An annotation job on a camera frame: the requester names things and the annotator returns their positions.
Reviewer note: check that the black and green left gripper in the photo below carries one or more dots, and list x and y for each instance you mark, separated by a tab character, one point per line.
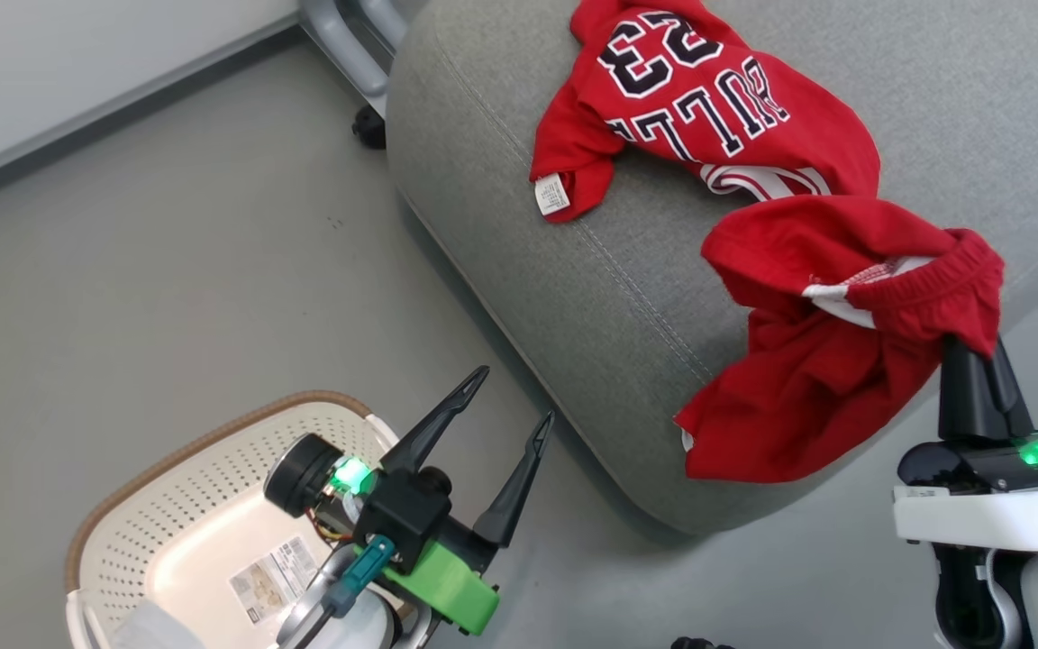
411	514

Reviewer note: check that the black round wrist camera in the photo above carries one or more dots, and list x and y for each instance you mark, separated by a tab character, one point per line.
295	473

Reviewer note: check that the red shorts with white trim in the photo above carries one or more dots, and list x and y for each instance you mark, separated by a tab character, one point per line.
825	379

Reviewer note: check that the black caster wheel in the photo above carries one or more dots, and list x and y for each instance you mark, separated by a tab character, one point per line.
369	128

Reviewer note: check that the grey wall skirting strip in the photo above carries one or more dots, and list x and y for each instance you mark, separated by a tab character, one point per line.
104	113

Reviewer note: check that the cream perforated laundry basket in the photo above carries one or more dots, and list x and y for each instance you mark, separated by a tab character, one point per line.
186	505

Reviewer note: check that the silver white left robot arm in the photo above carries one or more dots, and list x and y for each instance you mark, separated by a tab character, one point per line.
348	626

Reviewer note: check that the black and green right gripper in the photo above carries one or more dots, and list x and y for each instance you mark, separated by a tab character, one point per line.
978	464

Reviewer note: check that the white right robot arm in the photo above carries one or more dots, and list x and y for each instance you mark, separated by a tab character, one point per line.
978	518

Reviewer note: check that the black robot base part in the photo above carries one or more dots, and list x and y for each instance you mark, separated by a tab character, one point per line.
699	644

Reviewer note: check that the paper product label sticker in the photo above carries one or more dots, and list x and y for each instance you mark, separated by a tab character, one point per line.
274	579

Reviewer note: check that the red number 23 basketball jersey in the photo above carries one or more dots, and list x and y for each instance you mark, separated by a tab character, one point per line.
663	99

